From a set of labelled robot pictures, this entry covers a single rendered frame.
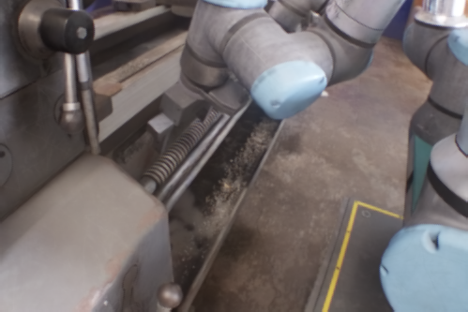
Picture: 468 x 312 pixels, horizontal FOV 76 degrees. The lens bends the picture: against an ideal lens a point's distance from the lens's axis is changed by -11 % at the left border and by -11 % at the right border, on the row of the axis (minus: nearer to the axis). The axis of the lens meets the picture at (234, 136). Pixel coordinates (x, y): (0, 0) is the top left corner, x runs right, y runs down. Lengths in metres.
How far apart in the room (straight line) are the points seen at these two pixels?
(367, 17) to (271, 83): 0.16
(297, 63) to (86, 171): 0.32
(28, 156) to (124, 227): 0.15
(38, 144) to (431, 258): 0.43
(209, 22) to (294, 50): 0.12
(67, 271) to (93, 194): 0.11
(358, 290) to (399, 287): 0.70
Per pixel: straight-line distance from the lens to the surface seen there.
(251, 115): 1.49
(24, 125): 0.43
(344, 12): 0.48
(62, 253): 0.43
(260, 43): 0.42
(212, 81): 0.54
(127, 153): 0.65
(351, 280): 1.05
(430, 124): 0.94
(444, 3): 1.01
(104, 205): 0.47
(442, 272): 0.30
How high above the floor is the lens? 1.14
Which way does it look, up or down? 34 degrees down
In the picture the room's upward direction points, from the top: 5 degrees clockwise
